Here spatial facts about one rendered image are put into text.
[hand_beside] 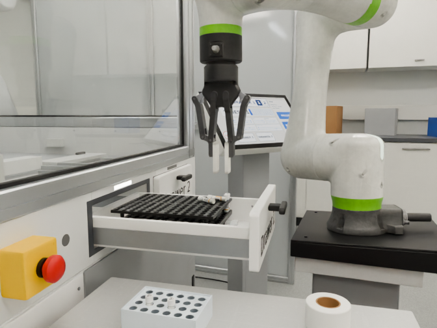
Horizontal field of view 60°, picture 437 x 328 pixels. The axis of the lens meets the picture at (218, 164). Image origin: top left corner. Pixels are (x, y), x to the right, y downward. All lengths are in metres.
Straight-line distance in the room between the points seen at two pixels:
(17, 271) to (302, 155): 0.73
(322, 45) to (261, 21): 1.40
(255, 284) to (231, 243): 1.21
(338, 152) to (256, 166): 0.81
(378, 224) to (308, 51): 0.51
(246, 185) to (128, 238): 1.03
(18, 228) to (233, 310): 0.37
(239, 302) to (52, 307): 0.32
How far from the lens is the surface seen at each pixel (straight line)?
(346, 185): 0.99
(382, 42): 4.09
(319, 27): 1.16
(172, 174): 1.14
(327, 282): 1.02
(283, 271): 2.63
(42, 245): 0.62
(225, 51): 0.81
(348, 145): 0.98
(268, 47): 2.48
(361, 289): 1.02
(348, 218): 1.01
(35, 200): 0.66
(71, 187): 0.74
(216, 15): 0.82
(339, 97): 4.39
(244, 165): 1.70
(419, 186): 3.77
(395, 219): 1.05
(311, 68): 1.13
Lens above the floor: 1.10
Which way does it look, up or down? 7 degrees down
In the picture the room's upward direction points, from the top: straight up
